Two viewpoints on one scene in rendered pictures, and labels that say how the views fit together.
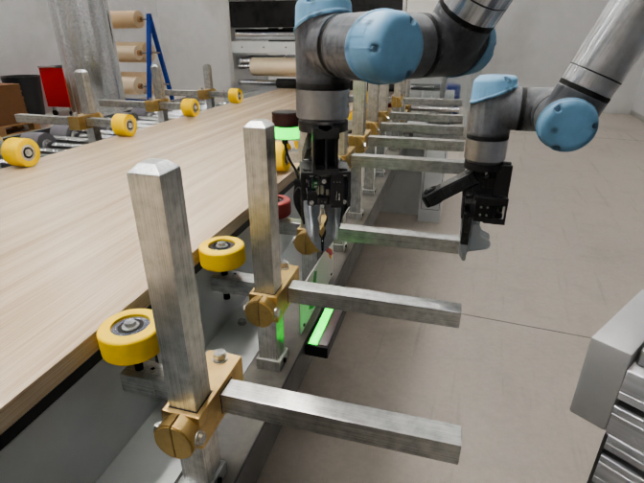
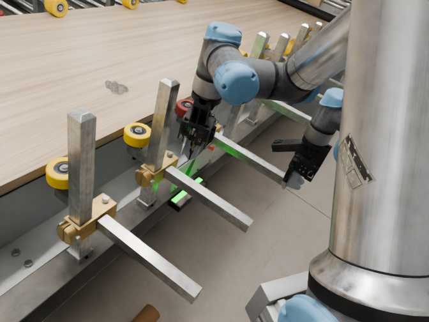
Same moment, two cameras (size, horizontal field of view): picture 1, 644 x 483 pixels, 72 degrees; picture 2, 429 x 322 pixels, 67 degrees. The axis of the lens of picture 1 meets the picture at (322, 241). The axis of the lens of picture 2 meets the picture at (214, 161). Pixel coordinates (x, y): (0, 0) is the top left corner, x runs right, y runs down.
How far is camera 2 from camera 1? 27 cm
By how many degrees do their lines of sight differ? 14
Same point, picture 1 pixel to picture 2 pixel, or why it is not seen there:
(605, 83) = not seen: hidden behind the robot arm
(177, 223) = (87, 143)
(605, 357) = (261, 295)
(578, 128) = not seen: hidden behind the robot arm
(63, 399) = (25, 186)
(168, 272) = (77, 163)
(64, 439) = (22, 205)
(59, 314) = (33, 145)
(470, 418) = (272, 267)
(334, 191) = (198, 137)
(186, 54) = not seen: outside the picture
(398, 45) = (239, 89)
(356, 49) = (217, 80)
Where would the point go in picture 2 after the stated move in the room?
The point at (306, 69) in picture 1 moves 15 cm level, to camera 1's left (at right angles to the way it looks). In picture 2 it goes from (201, 65) to (136, 40)
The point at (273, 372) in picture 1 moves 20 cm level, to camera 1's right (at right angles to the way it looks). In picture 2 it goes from (143, 209) to (203, 235)
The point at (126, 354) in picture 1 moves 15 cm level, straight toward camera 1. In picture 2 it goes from (56, 183) to (44, 237)
